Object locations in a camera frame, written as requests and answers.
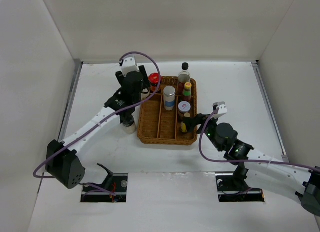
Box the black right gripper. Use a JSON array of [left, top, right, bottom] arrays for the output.
[[183, 113, 224, 151]]

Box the yellow label sesame oil bottle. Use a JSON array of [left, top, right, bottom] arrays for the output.
[[180, 112, 191, 133]]

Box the white lid red label jar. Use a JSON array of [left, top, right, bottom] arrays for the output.
[[177, 101, 191, 118]]

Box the red lid chili sauce jar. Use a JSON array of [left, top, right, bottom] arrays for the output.
[[148, 73, 161, 93]]

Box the green label chili sauce bottle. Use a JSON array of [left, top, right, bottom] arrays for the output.
[[181, 82, 192, 102]]

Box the silver lid white pepper jar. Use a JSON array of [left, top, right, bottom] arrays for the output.
[[163, 86, 176, 111]]

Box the tall dark soy sauce bottle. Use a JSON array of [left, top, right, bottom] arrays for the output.
[[177, 62, 191, 94]]

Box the clear glass shaker jar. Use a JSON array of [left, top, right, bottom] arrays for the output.
[[122, 115, 137, 134]]

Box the clear salt grinder black top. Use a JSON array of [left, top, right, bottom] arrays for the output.
[[140, 88, 150, 101]]

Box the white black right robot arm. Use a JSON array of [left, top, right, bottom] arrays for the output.
[[182, 112, 320, 216]]

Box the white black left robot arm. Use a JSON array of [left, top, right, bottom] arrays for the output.
[[45, 64, 150, 191]]

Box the brown wicker divided basket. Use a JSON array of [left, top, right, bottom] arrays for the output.
[[137, 76, 198, 145]]

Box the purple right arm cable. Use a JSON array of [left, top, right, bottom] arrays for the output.
[[198, 110, 320, 195]]

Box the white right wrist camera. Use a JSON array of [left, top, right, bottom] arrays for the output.
[[213, 101, 228, 119]]

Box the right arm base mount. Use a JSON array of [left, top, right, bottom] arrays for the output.
[[215, 166, 265, 202]]

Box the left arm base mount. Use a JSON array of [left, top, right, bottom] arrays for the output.
[[80, 163, 129, 203]]

